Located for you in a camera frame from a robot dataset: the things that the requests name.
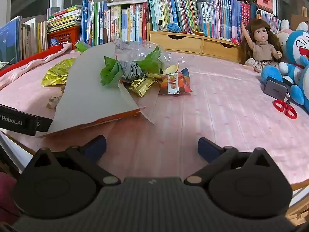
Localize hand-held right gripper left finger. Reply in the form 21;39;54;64
31;135;121;186

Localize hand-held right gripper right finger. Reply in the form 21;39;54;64
185;137;278;186

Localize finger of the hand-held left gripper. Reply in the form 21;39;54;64
36;117;53;133

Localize grey cardboard sheet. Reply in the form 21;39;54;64
37;42;155;138

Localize large gold foil wrapper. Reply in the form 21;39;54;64
41;58;76;87

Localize row of pale upright books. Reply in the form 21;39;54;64
20;17;49;61

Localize stack of flat books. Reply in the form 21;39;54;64
47;5;83;32

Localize row of thin blue books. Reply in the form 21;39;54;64
81;0;109;47

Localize row of mixed upright books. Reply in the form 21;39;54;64
104;1;149;44

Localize long row of colourful books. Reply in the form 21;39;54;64
147;0;257;41

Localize row of small books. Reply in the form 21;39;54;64
256;8;283;34

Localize white panel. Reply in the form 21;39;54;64
0;132;37;174

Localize pink sheet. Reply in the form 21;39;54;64
0;49;309;199

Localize pink red folded blanket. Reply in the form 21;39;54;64
0;43;78;90

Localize small gold foil wrapper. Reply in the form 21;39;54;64
129;76;157;97

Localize green plastic wrapper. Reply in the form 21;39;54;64
100;56;125;87
74;41;92;53
136;46;163;74

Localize large blue book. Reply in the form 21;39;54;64
0;16;22;64

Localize white blue printed packet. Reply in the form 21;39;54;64
120;61;148;80

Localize yellow fruit peel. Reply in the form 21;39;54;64
162;64;179;75

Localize grey power adapter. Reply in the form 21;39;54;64
263;77;289;99

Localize red scissors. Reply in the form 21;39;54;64
272;96;298;119

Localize red plastic crate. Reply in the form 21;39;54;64
48;25;81;47

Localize clear plastic bag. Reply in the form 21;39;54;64
113;37;180;75

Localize wooden drawer organizer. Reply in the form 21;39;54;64
147;23;242;63

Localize long-haired doll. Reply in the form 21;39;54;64
240;18;283;73

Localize white framed window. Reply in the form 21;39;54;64
0;0;150;23
274;0;309;22

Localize blue yarn ball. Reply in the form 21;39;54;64
167;23;182;33

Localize blue cat plush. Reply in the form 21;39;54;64
261;30;309;113

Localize white rabbit plush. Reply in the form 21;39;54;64
276;19;294;49

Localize brown cardboard box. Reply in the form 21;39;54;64
291;14;309;31

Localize wooden chair frame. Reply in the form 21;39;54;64
285;181;309;226

